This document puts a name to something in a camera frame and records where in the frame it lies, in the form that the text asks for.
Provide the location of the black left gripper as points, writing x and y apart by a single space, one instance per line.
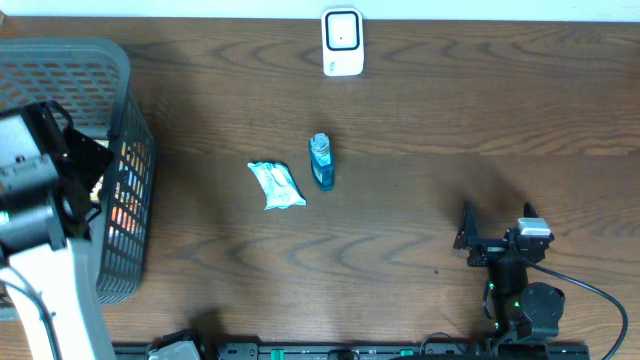
77 162

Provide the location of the blue mouthwash bottle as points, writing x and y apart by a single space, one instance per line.
322 161

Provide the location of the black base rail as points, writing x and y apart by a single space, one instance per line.
188 344

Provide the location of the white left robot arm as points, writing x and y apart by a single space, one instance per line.
48 262

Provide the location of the teal wet wipes pack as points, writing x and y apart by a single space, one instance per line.
277 184

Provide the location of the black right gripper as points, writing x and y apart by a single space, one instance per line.
467 238

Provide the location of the grey plastic shopping basket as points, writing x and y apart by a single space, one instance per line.
90 79

